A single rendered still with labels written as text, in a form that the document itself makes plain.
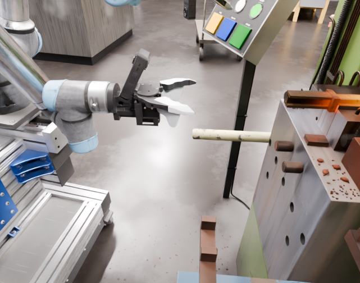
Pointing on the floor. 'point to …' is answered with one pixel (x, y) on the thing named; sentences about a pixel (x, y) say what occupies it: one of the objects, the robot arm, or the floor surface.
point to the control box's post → (238, 124)
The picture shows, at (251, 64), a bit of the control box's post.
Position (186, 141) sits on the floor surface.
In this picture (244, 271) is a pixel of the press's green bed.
